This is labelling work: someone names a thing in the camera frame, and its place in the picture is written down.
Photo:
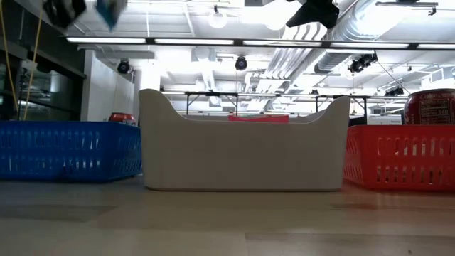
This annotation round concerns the white plastic tray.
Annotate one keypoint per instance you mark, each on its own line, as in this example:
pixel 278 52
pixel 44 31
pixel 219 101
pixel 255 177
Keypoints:
pixel 241 156

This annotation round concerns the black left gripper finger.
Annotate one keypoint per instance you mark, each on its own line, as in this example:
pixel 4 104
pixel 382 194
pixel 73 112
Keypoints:
pixel 64 12

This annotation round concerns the blue plastic basket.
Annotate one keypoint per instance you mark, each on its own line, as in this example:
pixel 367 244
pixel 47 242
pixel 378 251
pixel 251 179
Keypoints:
pixel 71 156

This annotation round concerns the red Twizzlers candy bag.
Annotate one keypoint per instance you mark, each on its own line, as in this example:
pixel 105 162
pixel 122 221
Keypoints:
pixel 258 118

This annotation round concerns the red plastic basket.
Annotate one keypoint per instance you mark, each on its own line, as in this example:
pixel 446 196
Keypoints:
pixel 401 160

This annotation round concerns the round pendant lamp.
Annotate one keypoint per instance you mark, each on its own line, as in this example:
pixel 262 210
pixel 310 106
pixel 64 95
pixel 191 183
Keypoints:
pixel 217 19

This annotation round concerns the blue white candy bar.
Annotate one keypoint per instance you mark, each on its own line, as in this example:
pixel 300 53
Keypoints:
pixel 111 12

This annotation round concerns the black ceiling spotlight cluster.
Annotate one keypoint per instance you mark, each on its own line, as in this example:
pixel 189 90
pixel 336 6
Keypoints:
pixel 360 64
pixel 394 91

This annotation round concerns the silver ventilation duct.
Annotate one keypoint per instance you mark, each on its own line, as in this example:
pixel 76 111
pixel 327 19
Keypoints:
pixel 352 30

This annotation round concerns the long ceiling light strip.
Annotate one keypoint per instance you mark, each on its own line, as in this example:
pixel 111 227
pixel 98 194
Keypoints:
pixel 193 41

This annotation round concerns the red soda can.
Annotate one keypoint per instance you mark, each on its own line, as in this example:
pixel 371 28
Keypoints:
pixel 122 118
pixel 430 108

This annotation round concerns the black framed background table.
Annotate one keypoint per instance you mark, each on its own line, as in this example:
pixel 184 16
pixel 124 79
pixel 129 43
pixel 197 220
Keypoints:
pixel 213 94
pixel 337 96

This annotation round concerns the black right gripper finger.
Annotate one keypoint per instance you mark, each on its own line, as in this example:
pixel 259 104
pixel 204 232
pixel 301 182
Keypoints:
pixel 307 16

